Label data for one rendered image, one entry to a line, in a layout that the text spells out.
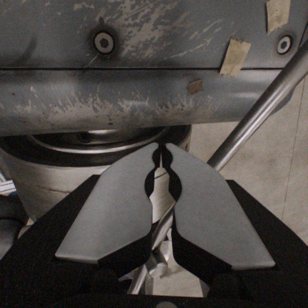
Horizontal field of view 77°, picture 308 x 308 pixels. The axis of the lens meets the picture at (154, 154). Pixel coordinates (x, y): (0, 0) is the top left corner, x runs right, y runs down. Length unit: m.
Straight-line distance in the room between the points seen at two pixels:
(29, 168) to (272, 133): 2.12
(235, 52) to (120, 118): 0.11
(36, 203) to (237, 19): 0.30
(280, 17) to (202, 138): 1.61
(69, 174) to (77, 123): 0.07
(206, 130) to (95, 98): 1.63
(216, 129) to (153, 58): 1.67
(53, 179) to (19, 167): 0.05
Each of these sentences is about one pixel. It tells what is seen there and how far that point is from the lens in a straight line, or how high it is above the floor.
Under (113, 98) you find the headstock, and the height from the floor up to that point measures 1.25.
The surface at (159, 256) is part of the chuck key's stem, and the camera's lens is 0.22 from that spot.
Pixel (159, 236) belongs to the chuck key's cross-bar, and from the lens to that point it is 0.21.
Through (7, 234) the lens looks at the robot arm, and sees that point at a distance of 0.56.
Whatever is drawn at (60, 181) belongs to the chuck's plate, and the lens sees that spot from 0.24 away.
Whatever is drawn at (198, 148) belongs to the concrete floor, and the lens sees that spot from 1.82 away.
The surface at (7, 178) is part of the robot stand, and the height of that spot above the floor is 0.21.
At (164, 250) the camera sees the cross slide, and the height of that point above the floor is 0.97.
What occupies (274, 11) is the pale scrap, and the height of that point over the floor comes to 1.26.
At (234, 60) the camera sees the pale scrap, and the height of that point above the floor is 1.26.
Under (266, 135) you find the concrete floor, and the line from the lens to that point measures 2.19.
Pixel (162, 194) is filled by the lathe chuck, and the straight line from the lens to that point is 0.29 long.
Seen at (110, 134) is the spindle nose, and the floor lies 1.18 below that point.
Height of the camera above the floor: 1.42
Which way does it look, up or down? 57 degrees down
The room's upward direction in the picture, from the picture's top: 156 degrees clockwise
